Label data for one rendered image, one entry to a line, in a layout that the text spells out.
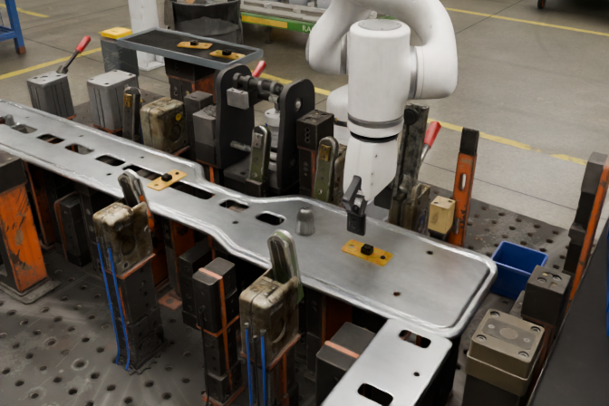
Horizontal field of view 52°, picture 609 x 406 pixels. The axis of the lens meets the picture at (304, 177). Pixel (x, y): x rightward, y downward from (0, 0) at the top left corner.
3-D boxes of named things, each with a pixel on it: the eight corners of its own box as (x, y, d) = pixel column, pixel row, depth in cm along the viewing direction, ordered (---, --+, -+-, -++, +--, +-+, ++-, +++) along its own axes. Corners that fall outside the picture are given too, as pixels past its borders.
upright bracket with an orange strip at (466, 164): (431, 351, 128) (460, 128, 104) (434, 347, 129) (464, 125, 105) (445, 357, 126) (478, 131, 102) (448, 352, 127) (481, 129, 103)
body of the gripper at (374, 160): (369, 107, 100) (365, 169, 106) (336, 130, 93) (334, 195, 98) (411, 118, 97) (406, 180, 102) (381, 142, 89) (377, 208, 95)
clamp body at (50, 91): (44, 197, 182) (17, 79, 165) (76, 181, 190) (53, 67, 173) (66, 206, 177) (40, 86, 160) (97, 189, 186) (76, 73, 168)
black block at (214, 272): (189, 406, 116) (174, 279, 102) (227, 369, 124) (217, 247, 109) (223, 425, 112) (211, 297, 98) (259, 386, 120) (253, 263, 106)
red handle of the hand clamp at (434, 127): (391, 185, 114) (425, 117, 119) (393, 190, 115) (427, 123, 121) (412, 191, 111) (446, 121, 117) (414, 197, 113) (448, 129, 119)
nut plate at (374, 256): (340, 250, 107) (340, 245, 106) (351, 239, 110) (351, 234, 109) (383, 266, 103) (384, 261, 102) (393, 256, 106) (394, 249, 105)
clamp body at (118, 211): (104, 361, 125) (73, 215, 109) (149, 326, 134) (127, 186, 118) (137, 381, 121) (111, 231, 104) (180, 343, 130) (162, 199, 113)
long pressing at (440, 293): (-77, 128, 155) (-79, 122, 154) (5, 100, 171) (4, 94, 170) (453, 348, 88) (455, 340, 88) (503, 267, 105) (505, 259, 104)
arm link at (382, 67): (405, 100, 97) (346, 100, 97) (411, 15, 91) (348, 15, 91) (413, 122, 90) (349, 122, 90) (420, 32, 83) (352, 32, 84)
